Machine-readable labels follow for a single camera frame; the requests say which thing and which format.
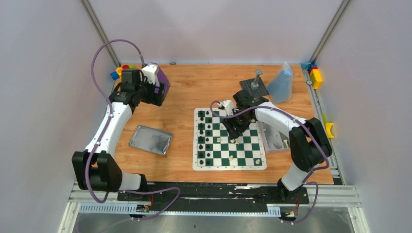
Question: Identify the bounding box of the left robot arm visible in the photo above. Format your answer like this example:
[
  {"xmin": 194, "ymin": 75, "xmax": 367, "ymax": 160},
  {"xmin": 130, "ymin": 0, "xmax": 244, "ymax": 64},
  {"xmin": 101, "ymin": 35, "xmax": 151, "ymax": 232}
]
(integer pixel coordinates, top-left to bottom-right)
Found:
[{"xmin": 72, "ymin": 63, "xmax": 170, "ymax": 200}]

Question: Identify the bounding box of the yellow curved block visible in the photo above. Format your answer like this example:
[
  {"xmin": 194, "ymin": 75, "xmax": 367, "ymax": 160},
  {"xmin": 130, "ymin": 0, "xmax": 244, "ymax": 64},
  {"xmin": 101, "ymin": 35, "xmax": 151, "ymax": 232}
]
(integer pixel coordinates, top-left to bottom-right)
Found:
[{"xmin": 321, "ymin": 114, "xmax": 335, "ymax": 138}]

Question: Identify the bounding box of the purple metronome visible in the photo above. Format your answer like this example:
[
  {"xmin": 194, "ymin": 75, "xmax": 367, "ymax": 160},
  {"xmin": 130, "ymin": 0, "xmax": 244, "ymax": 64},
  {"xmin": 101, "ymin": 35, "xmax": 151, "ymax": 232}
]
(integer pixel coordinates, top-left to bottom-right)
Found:
[{"xmin": 150, "ymin": 63, "xmax": 170, "ymax": 97}]

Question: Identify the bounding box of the silver tin lid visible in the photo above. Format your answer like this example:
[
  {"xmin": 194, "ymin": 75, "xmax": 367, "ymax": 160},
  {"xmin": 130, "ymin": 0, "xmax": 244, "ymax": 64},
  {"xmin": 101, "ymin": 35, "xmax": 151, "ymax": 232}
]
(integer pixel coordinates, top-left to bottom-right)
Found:
[{"xmin": 129, "ymin": 125, "xmax": 172, "ymax": 156}]

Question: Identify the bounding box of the green white chess board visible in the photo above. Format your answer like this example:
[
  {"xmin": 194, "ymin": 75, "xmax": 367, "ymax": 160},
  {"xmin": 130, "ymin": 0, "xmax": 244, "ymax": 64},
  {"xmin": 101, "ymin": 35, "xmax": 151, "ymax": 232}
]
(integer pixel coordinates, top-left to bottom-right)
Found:
[{"xmin": 192, "ymin": 108, "xmax": 267, "ymax": 171}]

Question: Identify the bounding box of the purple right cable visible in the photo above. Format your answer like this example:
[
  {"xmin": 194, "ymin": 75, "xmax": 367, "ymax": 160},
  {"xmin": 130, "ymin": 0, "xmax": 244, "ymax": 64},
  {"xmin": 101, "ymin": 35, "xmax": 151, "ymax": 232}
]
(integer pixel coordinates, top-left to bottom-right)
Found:
[{"xmin": 209, "ymin": 100, "xmax": 330, "ymax": 225}]

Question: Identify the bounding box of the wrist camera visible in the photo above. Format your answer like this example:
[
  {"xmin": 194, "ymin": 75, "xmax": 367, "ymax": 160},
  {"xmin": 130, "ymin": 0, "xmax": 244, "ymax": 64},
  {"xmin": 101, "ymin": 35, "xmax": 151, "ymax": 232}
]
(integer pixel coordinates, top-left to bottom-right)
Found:
[
  {"xmin": 218, "ymin": 100, "xmax": 235, "ymax": 116},
  {"xmin": 141, "ymin": 63, "xmax": 159, "ymax": 86}
]

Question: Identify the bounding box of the purple cable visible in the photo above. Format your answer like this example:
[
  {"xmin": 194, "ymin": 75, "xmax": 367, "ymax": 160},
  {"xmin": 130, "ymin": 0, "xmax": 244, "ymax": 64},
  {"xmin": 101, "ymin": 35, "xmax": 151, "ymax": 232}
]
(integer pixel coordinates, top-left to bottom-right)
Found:
[
  {"xmin": 84, "ymin": 39, "xmax": 181, "ymax": 233},
  {"xmin": 209, "ymin": 100, "xmax": 330, "ymax": 225}
]

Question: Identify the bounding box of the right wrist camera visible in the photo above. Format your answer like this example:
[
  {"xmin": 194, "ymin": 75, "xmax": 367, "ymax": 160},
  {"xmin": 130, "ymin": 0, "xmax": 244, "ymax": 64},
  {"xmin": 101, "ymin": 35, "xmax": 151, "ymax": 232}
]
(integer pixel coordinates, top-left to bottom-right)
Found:
[{"xmin": 218, "ymin": 100, "xmax": 235, "ymax": 116}]

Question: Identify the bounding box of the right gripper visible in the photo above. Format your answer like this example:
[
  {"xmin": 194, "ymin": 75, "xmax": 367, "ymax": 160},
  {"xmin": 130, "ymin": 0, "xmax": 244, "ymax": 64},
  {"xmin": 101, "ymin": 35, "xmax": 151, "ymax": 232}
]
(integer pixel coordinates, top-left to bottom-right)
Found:
[{"xmin": 222, "ymin": 109, "xmax": 252, "ymax": 140}]

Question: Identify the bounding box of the colourful lego brick stack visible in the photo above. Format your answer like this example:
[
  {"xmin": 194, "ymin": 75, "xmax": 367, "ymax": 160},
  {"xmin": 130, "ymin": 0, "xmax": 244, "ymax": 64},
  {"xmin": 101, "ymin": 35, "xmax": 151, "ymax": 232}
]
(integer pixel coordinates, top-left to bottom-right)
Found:
[{"xmin": 301, "ymin": 63, "xmax": 323, "ymax": 89}]

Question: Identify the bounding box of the blue wooden block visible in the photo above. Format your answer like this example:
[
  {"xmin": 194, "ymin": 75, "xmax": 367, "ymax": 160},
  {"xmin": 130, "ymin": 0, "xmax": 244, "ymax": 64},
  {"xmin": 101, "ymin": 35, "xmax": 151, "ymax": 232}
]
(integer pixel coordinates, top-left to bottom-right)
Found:
[{"xmin": 110, "ymin": 71, "xmax": 120, "ymax": 80}]

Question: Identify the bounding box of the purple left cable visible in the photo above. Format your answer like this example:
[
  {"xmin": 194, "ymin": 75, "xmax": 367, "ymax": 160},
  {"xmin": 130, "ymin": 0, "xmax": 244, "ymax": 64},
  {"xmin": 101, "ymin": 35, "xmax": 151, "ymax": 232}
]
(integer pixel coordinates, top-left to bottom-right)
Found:
[{"xmin": 84, "ymin": 39, "xmax": 181, "ymax": 233}]

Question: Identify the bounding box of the silver metal tin box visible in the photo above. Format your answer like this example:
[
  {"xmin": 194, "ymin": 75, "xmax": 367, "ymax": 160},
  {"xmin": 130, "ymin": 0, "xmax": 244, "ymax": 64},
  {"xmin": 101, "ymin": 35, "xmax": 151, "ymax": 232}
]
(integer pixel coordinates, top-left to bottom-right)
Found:
[{"xmin": 257, "ymin": 121, "xmax": 290, "ymax": 154}]

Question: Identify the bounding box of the grey lego tower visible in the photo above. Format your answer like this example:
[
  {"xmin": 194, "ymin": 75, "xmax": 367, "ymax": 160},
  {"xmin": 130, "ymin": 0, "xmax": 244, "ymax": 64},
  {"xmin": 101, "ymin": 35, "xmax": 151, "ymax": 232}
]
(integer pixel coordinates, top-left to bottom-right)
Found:
[{"xmin": 251, "ymin": 69, "xmax": 263, "ymax": 90}]

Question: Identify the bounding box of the yellow wooden cylinder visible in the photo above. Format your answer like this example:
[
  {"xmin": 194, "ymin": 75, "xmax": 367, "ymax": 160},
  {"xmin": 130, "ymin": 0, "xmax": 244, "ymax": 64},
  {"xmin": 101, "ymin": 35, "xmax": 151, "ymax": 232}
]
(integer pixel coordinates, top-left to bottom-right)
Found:
[{"xmin": 116, "ymin": 67, "xmax": 123, "ymax": 76}]

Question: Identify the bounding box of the blue plastic bag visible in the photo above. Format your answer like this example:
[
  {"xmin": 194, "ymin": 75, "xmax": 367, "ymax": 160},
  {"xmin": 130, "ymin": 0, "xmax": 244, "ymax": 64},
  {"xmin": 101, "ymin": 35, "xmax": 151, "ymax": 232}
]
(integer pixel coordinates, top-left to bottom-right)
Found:
[{"xmin": 267, "ymin": 62, "xmax": 293, "ymax": 104}]

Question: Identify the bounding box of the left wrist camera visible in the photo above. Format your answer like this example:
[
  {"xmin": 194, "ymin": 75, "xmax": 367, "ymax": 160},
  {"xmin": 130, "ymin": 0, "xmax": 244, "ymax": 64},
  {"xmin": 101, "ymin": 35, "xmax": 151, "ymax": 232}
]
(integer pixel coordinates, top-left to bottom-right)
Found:
[{"xmin": 141, "ymin": 63, "xmax": 159, "ymax": 86}]

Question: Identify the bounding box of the dark grey lego baseplate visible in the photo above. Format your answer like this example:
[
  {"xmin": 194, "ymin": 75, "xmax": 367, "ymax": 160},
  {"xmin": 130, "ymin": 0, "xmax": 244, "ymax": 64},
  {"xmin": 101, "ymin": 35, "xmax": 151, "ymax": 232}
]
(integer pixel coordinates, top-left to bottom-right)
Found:
[{"xmin": 240, "ymin": 78, "xmax": 269, "ymax": 98}]

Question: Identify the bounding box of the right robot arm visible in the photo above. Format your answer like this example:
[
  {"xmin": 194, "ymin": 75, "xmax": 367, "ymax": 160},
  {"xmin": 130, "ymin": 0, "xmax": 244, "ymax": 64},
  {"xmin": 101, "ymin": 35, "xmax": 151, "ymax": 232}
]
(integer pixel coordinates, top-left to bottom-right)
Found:
[{"xmin": 217, "ymin": 90, "xmax": 333, "ymax": 203}]

